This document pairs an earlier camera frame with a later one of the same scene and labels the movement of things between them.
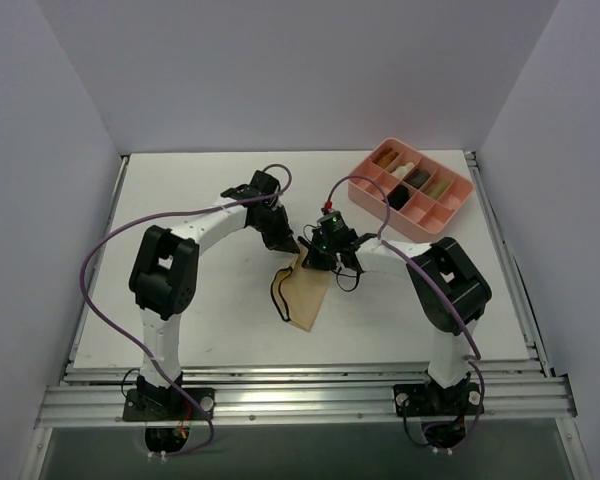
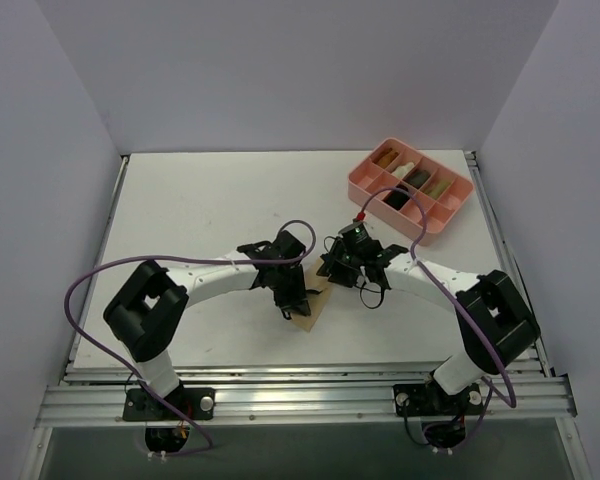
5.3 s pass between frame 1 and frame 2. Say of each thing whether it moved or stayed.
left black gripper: moved
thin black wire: moved
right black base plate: stayed
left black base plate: stayed
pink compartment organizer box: stayed
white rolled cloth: stayed
